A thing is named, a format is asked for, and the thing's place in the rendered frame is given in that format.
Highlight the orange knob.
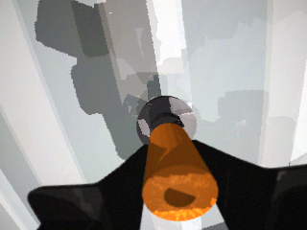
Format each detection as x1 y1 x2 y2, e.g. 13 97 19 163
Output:
142 123 219 221

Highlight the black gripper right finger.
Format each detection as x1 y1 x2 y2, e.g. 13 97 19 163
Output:
192 140 307 230

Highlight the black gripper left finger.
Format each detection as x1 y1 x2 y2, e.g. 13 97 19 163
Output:
27 145 149 230

